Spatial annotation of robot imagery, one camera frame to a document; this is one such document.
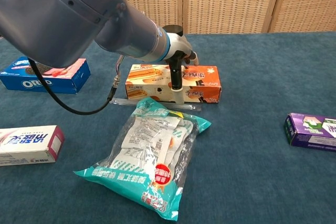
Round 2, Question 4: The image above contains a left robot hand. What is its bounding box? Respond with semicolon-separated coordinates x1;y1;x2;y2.
164;32;200;104

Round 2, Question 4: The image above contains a clear plastic stick packet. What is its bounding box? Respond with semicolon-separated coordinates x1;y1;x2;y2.
109;97;203;112

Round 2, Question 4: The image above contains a blue Oreo cookie box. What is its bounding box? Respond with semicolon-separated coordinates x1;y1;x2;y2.
0;56;91;95

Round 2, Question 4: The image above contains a glass jar black lid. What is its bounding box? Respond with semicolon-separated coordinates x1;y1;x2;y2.
162;24;184;37

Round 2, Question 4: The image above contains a teal snack bag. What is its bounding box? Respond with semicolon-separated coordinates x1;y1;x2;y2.
73;97;213;222

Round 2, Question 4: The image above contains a white pink toothpaste box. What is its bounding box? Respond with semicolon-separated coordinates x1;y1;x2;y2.
0;125;66;167

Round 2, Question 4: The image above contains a purple carton box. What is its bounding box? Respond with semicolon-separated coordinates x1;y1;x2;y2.
284;112;336;153

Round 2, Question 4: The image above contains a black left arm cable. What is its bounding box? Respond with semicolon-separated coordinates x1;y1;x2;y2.
27;55;125;116

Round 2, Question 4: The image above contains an orange biscuit box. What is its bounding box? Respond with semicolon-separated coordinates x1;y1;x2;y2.
124;63;223;104

